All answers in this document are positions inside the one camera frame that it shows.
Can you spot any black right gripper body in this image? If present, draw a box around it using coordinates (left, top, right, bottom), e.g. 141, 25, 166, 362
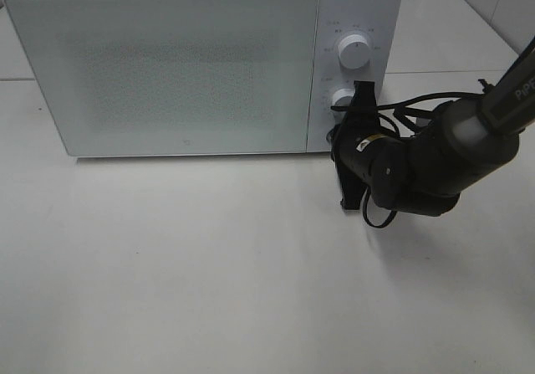
328, 80, 397, 211

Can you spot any white microwave knob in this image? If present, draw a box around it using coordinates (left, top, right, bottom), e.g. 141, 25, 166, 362
330, 89, 354, 112
337, 33, 371, 69

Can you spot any white microwave door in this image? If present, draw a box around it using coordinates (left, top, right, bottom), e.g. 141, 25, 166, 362
7, 0, 317, 157

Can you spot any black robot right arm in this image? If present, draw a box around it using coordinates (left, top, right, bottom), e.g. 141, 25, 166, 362
328, 43, 534, 228

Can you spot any white microwave oven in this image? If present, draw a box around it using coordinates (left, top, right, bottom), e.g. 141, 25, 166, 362
3, 0, 404, 161

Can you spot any black camera cable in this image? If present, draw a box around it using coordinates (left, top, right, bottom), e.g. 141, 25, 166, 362
329, 79, 492, 228

